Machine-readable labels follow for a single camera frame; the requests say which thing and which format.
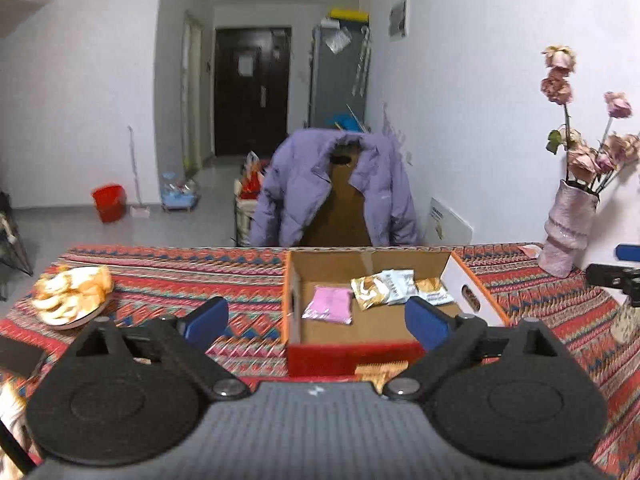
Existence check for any blue basket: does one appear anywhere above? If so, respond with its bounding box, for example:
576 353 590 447
160 171 201 212

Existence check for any clear plastic bag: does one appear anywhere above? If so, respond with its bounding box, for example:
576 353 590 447
325 27 351 53

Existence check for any black flat device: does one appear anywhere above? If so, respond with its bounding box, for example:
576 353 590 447
0 335 48 378

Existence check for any brown chair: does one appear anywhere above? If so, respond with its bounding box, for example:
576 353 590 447
305 140 373 248

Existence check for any white plastic wrapper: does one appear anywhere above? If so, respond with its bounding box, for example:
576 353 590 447
0 385 28 461

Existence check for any purple puffer jacket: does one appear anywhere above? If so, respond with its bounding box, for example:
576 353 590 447
248 128 421 248

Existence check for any red bucket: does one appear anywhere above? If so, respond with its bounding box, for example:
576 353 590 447
91 184 127 224

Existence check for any red snack bag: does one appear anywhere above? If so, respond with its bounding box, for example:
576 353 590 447
239 152 271 198

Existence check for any white mop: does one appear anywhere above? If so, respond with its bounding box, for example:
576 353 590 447
127 125 151 219

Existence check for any white board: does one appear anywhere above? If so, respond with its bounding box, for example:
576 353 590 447
427 197 473 247

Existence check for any orange cardboard box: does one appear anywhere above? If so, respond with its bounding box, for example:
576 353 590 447
281 249 512 378

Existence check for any golden snack packet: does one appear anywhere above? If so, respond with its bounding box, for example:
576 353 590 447
354 360 412 393

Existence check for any yellow box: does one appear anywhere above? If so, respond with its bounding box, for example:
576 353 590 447
328 7 371 23

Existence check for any dark wooden door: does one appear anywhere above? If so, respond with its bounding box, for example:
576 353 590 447
214 26 292 157

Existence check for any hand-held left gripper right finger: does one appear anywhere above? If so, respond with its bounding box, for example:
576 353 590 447
381 296 577 404

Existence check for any red patterned tablecloth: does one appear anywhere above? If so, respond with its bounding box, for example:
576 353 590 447
0 242 640 480

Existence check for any white and gold snack packet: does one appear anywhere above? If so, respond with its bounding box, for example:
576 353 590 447
350 275 393 311
415 277 456 307
380 269 418 306

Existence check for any grey fridge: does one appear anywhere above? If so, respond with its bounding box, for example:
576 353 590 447
307 24 372 131

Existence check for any wall fuse panel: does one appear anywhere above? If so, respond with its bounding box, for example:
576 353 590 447
388 0 412 42

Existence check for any blue bag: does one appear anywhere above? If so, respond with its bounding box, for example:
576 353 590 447
327 115 368 133

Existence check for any pink snack packet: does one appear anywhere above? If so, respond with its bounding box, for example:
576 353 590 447
301 285 355 326

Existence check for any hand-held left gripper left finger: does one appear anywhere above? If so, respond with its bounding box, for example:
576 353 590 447
64 296 253 404

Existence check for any bunch of dried pink roses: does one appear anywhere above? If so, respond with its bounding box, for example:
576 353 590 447
540 45 640 196

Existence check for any pink ribbed vase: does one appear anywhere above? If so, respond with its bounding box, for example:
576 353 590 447
537 179 601 278

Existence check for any white plate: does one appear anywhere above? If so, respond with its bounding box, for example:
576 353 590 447
32 280 116 331

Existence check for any black folding rack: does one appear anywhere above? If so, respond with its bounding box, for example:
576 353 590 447
0 190 33 301

